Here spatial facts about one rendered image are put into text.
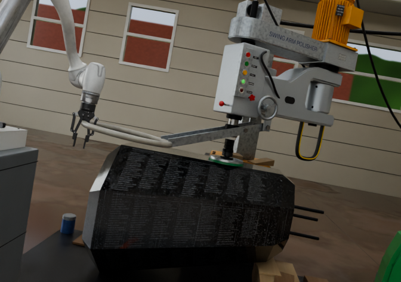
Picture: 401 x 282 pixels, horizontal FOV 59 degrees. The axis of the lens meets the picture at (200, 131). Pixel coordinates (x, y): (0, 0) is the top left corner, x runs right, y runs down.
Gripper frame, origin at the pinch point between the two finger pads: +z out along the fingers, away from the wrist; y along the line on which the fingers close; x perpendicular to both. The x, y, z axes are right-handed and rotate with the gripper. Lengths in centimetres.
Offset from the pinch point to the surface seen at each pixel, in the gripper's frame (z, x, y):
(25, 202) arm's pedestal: 29.8, -20.6, -15.8
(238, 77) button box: -54, 1, 76
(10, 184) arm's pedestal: 19.3, -34.5, -20.5
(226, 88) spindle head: -47, 12, 74
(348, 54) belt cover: -92, 22, 155
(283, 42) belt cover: -83, 9, 101
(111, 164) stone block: 11.6, 18.2, 18.5
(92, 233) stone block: 49, 5, 17
